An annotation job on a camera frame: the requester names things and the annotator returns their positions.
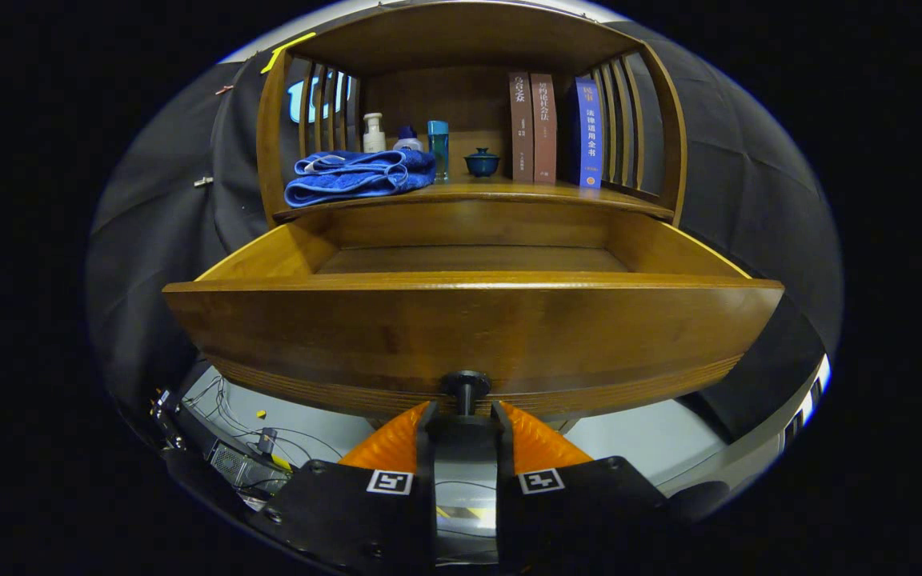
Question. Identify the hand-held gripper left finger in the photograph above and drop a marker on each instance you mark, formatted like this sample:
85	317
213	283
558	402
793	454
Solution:
426	496

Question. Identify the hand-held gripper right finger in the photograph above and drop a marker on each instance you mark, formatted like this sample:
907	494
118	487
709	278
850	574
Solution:
505	496

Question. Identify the brown wooden drawer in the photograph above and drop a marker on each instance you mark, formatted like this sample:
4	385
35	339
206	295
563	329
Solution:
469	328

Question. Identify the wooden countertop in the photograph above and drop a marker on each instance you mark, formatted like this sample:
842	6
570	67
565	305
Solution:
509	190

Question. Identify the folded blue towel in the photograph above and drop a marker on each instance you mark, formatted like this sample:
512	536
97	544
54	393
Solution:
349	180

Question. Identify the blue lidded tea cup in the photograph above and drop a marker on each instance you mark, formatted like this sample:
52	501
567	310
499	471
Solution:
482	164

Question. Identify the clear blue bottle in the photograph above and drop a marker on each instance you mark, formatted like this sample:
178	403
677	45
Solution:
438	148

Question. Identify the white bottle with blue cap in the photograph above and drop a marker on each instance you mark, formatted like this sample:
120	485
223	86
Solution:
407	142

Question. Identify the white pump bottle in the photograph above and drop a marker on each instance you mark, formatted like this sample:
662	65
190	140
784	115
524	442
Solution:
374	140

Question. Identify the dark brown book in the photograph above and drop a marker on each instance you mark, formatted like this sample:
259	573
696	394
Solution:
520	128

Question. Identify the blue book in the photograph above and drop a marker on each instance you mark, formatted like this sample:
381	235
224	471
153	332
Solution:
589	136

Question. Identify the reddish brown book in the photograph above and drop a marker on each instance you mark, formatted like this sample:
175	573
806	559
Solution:
543	128

